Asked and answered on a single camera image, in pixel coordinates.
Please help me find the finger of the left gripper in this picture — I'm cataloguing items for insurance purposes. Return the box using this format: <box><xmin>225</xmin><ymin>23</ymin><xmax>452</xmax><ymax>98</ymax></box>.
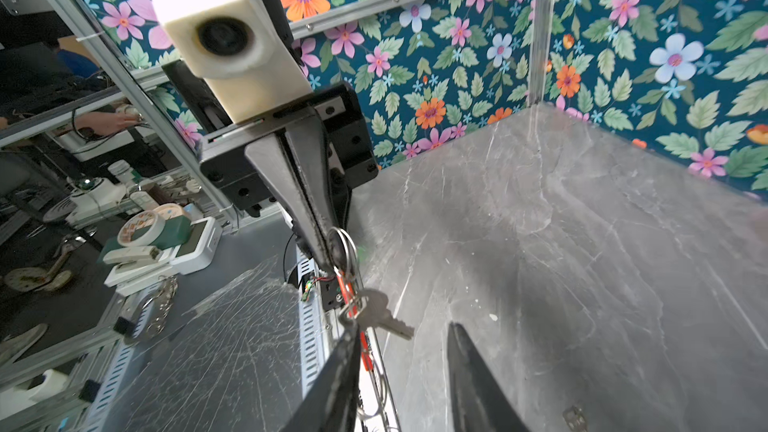
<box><xmin>245</xmin><ymin>134</ymin><xmax>334</xmax><ymax>273</ymax></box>
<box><xmin>283</xmin><ymin>115</ymin><xmax>346</xmax><ymax>264</ymax></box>

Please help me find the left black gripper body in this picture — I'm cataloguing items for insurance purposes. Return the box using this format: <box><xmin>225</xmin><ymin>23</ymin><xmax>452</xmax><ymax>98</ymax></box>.
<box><xmin>197</xmin><ymin>81</ymin><xmax>379</xmax><ymax>218</ymax></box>

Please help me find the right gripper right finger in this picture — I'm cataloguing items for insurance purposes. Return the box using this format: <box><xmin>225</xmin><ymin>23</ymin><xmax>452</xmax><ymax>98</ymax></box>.
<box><xmin>447</xmin><ymin>322</ymin><xmax>529</xmax><ymax>431</ymax></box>

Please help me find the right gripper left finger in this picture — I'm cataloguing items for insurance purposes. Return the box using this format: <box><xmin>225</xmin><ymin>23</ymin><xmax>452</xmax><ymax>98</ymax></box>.
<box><xmin>281</xmin><ymin>322</ymin><xmax>361</xmax><ymax>432</ymax></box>

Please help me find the large keyring with red grip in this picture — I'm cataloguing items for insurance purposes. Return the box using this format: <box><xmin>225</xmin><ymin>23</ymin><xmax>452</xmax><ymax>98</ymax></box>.
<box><xmin>335</xmin><ymin>269</ymin><xmax>389</xmax><ymax>431</ymax></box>

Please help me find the white device on desk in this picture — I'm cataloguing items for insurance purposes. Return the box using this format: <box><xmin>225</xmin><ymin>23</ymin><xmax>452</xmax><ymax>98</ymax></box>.
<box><xmin>104</xmin><ymin>218</ymin><xmax>222</xmax><ymax>297</ymax></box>

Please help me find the roll of tape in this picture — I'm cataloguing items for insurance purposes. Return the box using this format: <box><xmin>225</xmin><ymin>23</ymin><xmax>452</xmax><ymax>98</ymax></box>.
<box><xmin>117</xmin><ymin>210</ymin><xmax>166</xmax><ymax>247</ymax></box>

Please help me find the left small circuit board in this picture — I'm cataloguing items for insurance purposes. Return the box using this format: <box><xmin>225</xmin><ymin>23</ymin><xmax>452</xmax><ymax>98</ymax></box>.
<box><xmin>300</xmin><ymin>276</ymin><xmax>333</xmax><ymax>302</ymax></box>

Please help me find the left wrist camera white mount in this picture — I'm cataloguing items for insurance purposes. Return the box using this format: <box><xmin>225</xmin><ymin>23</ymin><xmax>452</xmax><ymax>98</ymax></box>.
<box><xmin>151</xmin><ymin>0</ymin><xmax>312</xmax><ymax>123</ymax></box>

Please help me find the white slotted cable duct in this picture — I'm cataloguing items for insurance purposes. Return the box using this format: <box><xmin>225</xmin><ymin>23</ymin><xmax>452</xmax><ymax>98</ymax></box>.
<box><xmin>78</xmin><ymin>252</ymin><xmax>325</xmax><ymax>431</ymax></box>

